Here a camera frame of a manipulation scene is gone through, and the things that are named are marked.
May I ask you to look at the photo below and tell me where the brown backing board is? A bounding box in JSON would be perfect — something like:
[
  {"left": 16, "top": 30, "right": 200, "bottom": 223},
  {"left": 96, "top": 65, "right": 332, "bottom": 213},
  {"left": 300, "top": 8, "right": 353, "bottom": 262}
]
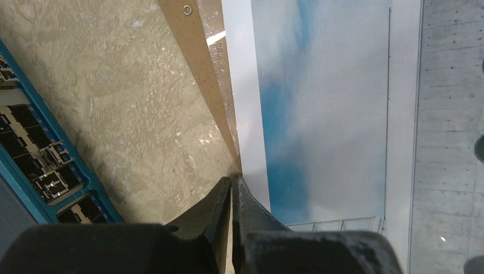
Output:
[{"left": 158, "top": 1, "right": 241, "bottom": 171}]

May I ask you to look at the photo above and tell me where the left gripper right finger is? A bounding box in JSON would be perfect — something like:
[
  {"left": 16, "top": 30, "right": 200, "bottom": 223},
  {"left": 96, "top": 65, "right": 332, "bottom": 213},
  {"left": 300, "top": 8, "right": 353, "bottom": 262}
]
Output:
[{"left": 231, "top": 175, "right": 402, "bottom": 273}]

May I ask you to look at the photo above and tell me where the dark blue flat box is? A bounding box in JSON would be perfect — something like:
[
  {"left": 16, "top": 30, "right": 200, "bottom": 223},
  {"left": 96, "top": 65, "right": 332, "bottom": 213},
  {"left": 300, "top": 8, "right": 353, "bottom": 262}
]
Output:
[{"left": 1, "top": 45, "right": 123, "bottom": 253}]

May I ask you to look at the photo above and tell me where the building and sky photo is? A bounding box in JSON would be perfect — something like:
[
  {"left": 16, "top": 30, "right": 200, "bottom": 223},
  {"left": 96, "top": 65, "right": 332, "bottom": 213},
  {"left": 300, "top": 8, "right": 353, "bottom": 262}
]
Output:
[{"left": 221, "top": 0, "right": 484, "bottom": 274}]

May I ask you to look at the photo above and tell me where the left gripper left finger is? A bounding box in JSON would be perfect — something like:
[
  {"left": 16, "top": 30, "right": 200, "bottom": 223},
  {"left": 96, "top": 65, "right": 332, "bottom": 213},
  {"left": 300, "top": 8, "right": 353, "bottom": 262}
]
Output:
[{"left": 1, "top": 177, "right": 231, "bottom": 273}]

